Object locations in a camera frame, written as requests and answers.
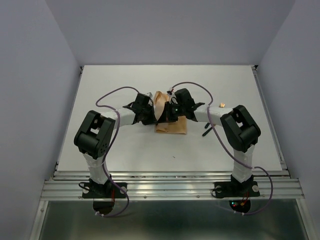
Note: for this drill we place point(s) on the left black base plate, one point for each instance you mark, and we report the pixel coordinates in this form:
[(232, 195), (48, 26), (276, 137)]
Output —
[(93, 190)]

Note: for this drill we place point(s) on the aluminium rail frame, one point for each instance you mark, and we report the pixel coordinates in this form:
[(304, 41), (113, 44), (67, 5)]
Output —
[(170, 177)]

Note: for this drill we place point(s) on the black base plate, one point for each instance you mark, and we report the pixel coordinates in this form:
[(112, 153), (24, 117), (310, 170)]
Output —
[(228, 189), (93, 190)]

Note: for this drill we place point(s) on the peach cloth napkin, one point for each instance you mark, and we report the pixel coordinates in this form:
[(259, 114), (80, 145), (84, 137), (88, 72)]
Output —
[(176, 128)]

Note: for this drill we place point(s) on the gold fork black handle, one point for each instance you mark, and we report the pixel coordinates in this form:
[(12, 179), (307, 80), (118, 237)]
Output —
[(222, 105)]

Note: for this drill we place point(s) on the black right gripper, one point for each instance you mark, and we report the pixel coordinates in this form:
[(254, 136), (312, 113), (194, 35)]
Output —
[(166, 116)]

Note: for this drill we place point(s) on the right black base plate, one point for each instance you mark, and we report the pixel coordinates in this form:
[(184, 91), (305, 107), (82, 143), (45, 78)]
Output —
[(228, 189)]

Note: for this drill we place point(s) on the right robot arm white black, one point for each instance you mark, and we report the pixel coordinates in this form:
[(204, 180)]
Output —
[(240, 129)]

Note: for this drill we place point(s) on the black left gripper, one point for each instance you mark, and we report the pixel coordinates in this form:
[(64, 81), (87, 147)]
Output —
[(152, 120)]

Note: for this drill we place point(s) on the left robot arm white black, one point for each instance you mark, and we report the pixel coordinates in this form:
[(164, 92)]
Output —
[(98, 132)]

